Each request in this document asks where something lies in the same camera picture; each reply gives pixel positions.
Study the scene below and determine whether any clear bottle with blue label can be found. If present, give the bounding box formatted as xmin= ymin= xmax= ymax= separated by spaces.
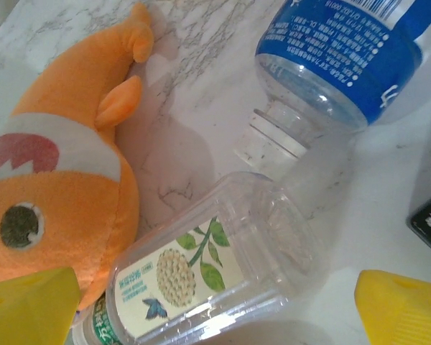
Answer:
xmin=233 ymin=0 xmax=431 ymax=170

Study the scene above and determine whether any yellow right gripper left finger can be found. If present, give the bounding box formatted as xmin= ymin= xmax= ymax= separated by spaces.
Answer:
xmin=0 ymin=266 xmax=82 ymax=345

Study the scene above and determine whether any orange plush fish toy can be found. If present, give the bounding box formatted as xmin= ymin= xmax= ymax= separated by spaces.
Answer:
xmin=0 ymin=1 xmax=155 ymax=312

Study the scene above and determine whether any clear bottle with flower label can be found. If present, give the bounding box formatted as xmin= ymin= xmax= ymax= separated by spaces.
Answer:
xmin=71 ymin=171 xmax=328 ymax=345

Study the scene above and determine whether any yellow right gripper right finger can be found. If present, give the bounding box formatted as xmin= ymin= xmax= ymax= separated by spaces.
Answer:
xmin=355 ymin=269 xmax=431 ymax=345

